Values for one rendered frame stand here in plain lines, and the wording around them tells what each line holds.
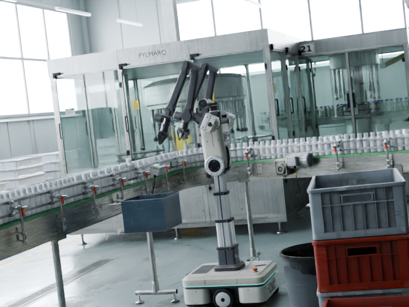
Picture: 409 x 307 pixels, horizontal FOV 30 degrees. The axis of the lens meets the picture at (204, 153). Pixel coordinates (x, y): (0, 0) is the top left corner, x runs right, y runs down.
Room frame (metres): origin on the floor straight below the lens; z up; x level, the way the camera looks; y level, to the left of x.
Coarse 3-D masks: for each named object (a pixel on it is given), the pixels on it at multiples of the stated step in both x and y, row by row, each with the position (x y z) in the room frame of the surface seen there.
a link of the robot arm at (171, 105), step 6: (186, 66) 5.65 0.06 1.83; (180, 72) 5.69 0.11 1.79; (186, 72) 5.68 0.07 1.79; (180, 78) 5.70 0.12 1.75; (186, 78) 5.72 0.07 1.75; (180, 84) 5.70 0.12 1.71; (174, 90) 5.71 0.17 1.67; (180, 90) 5.71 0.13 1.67; (174, 96) 5.71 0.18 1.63; (168, 102) 5.73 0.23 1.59; (174, 102) 5.71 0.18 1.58; (168, 108) 5.72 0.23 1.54; (174, 108) 5.74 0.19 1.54
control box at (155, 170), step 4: (152, 164) 5.97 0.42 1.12; (152, 168) 5.94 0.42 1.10; (156, 168) 5.93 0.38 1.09; (160, 168) 5.94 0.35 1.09; (164, 168) 6.04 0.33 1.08; (152, 172) 5.94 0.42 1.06; (156, 172) 5.93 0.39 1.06; (160, 172) 5.96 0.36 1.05; (164, 172) 6.06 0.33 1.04; (152, 184) 6.02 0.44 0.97; (152, 192) 5.98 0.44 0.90
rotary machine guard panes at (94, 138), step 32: (160, 64) 9.10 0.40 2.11; (224, 64) 8.86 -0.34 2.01; (256, 64) 8.74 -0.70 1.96; (288, 64) 9.80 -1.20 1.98; (64, 96) 9.51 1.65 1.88; (96, 96) 9.38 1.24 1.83; (128, 96) 9.24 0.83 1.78; (160, 96) 9.12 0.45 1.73; (224, 96) 8.87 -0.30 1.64; (256, 96) 8.75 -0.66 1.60; (64, 128) 9.53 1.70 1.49; (96, 128) 9.39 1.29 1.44; (128, 128) 9.26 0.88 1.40; (160, 128) 9.13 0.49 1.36; (192, 128) 9.01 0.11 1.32; (256, 128) 8.76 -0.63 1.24; (288, 128) 9.40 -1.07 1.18; (96, 160) 9.41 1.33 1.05
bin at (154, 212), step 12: (108, 204) 5.21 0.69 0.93; (132, 204) 5.11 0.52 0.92; (144, 204) 5.08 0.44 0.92; (156, 204) 5.05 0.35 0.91; (168, 204) 5.11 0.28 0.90; (132, 216) 5.11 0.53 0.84; (144, 216) 5.08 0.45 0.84; (156, 216) 5.05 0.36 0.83; (168, 216) 5.09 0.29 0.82; (180, 216) 5.31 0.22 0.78; (120, 228) 5.42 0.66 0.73; (132, 228) 5.11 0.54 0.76; (144, 228) 5.09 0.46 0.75; (156, 228) 5.06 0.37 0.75; (168, 228) 5.06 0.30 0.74
